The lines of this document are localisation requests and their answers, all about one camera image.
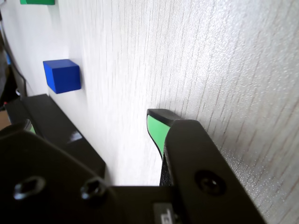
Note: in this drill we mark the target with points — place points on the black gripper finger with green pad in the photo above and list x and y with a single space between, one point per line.
42 168
201 158

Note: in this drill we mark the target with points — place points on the green wooden cube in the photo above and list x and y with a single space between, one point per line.
37 2

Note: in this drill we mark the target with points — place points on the blue wooden cube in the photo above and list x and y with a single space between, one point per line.
64 75

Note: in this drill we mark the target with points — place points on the black flat block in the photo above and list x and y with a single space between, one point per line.
56 121

